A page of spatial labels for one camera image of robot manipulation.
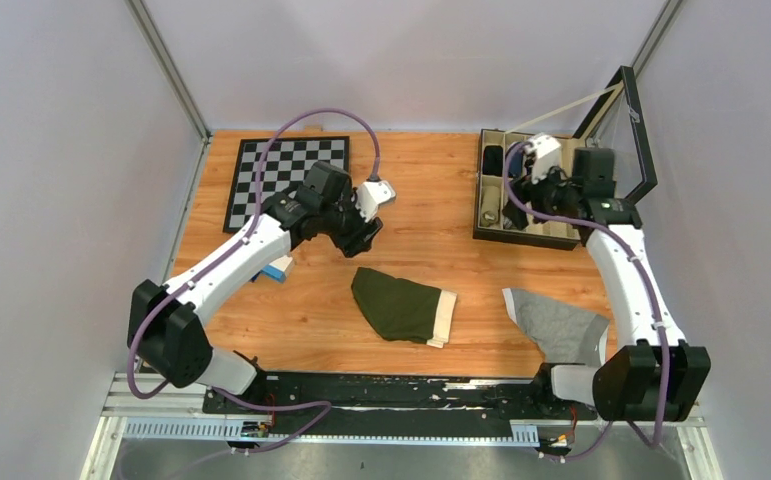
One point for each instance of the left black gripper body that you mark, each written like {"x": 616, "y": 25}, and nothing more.
{"x": 343, "y": 222}

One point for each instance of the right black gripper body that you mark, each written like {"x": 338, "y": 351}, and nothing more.
{"x": 549, "y": 196}

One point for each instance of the green underwear white waistband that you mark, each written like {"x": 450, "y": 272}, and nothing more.
{"x": 398, "y": 309}

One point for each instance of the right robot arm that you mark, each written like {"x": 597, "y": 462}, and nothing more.
{"x": 655, "y": 375}

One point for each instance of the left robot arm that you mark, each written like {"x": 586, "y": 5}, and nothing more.
{"x": 167, "y": 320}

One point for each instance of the beige rolled underwear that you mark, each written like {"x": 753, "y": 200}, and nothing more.
{"x": 489, "y": 210}

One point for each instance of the navy rolled underwear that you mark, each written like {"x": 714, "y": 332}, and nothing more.
{"x": 516, "y": 167}

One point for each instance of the black rolled underwear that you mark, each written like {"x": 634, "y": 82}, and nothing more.
{"x": 492, "y": 160}

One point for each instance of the grey underwear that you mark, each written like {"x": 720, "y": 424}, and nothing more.
{"x": 564, "y": 333}

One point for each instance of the black white chessboard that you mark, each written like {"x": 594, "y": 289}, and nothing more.
{"x": 287, "y": 163}

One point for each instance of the blue white block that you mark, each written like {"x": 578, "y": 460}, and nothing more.
{"x": 278, "y": 270}

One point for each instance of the black compartment storage box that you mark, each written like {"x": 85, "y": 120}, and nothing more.
{"x": 594, "y": 166}

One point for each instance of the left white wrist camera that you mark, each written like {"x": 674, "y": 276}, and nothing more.
{"x": 371, "y": 196}

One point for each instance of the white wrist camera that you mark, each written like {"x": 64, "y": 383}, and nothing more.
{"x": 542, "y": 152}
{"x": 371, "y": 196}

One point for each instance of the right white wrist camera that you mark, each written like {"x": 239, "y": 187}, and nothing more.
{"x": 542, "y": 152}

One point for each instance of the right aluminium frame post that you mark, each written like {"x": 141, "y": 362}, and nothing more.
{"x": 660, "y": 26}

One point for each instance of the aluminium frame post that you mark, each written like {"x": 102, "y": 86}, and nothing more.
{"x": 154, "y": 39}
{"x": 660, "y": 26}

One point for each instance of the left aluminium frame post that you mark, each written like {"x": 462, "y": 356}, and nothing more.
{"x": 154, "y": 39}

